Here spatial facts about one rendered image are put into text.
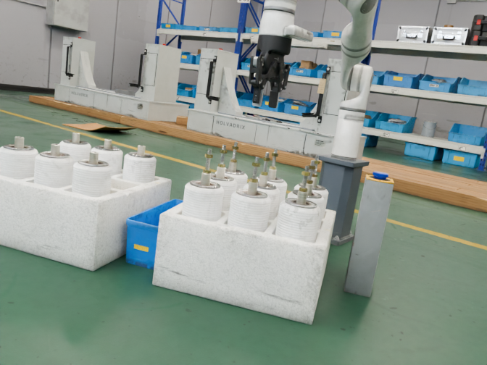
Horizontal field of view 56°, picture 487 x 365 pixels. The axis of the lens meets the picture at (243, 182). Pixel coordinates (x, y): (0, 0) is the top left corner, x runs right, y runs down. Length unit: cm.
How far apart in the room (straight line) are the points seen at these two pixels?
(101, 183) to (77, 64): 454
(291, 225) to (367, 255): 29
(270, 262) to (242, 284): 9
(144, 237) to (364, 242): 57
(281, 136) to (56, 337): 281
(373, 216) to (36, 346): 82
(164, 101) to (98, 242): 353
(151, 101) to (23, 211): 332
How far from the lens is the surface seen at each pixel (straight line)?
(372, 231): 124
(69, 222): 121
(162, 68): 459
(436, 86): 586
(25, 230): 131
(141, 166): 139
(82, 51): 573
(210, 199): 108
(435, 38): 596
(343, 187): 164
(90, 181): 120
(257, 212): 105
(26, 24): 789
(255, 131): 366
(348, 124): 164
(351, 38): 143
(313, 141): 339
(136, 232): 123
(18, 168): 135
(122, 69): 887
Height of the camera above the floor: 49
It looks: 11 degrees down
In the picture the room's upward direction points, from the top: 8 degrees clockwise
